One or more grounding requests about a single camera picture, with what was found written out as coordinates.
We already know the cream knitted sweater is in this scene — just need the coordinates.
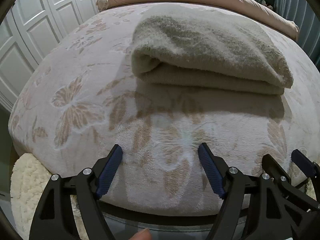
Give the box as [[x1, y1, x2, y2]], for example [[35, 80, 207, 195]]
[[131, 14, 293, 95]]

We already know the operator hand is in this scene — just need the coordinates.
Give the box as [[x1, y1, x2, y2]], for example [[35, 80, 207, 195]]
[[129, 228, 152, 240]]

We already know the white fluffy rug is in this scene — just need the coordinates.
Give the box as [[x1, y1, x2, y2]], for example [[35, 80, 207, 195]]
[[10, 152, 83, 240]]

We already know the pink floral bed blanket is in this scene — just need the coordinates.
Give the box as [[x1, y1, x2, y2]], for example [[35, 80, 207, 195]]
[[8, 4, 319, 216]]

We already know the white panelled wardrobe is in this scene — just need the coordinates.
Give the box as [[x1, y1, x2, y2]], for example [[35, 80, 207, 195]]
[[1, 0, 98, 111]]

